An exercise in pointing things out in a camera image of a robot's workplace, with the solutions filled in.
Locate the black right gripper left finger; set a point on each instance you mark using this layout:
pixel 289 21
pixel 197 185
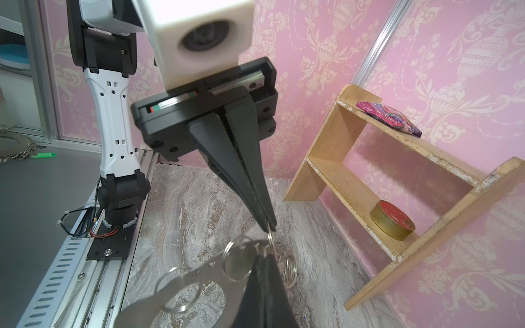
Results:
pixel 252 308

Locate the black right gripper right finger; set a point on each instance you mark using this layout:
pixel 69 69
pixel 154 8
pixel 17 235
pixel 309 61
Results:
pixel 278 312

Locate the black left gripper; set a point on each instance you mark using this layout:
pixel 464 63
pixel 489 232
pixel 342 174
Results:
pixel 248 95

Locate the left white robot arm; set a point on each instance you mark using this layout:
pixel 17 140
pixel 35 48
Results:
pixel 109 43

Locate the wooden two-tier shelf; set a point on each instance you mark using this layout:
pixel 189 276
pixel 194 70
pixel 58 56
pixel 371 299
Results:
pixel 355 162

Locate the red gold round tin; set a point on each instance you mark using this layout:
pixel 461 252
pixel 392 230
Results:
pixel 392 221

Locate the pink snack bag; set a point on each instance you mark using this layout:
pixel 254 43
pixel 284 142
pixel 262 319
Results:
pixel 390 117

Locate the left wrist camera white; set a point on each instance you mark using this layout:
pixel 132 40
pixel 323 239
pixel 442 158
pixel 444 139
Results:
pixel 195 39

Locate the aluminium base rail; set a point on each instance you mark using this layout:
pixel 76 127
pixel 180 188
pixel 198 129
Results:
pixel 96 292

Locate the aluminium corner post left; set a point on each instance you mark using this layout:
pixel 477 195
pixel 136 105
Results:
pixel 392 22

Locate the white perforated cable tray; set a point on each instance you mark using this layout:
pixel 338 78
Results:
pixel 46 300

